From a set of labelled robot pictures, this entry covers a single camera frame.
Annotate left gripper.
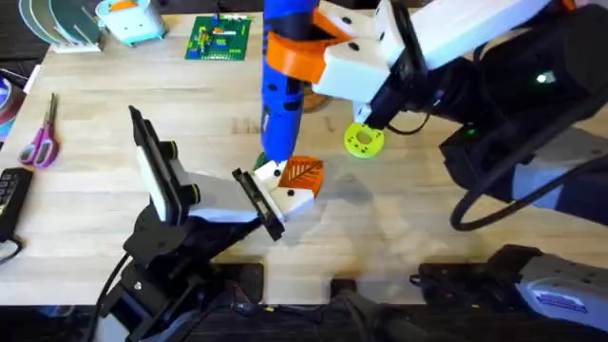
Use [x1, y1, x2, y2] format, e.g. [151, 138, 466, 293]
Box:
[123, 155, 325, 267]

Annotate blue electric screwdriver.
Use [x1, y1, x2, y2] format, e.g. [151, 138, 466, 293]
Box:
[259, 0, 320, 163]

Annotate green toy vegetable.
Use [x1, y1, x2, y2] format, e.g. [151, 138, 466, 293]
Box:
[251, 151, 272, 172]

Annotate brown round disc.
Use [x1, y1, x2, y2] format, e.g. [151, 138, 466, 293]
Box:
[302, 83, 334, 114]

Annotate green disc with holes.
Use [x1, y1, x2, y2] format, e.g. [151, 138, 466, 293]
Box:
[343, 122, 386, 160]

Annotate green board with toy blocks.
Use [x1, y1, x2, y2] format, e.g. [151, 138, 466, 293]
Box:
[183, 13, 253, 62]

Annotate left wrist plate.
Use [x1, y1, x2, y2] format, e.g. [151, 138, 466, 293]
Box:
[128, 104, 185, 225]

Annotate light blue tub with toys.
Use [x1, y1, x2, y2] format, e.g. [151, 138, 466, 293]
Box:
[94, 0, 168, 48]

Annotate purple scissors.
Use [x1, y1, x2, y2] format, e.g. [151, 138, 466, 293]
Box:
[17, 92, 61, 170]

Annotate black keypad device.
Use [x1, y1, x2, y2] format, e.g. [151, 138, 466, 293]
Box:
[0, 166, 34, 243]

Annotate white rack with plates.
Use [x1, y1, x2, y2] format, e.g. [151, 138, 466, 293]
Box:
[17, 0, 105, 54]

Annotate roll of tape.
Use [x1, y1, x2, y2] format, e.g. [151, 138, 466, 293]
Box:
[0, 75, 28, 142]

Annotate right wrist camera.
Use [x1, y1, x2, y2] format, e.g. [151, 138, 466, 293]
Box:
[353, 61, 476, 132]

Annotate thin black camera cable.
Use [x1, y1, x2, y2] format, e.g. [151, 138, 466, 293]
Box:
[386, 112, 431, 137]

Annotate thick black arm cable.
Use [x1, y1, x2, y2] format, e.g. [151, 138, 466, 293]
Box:
[449, 154, 608, 233]

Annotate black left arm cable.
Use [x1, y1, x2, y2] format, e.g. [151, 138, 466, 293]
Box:
[93, 253, 133, 342]

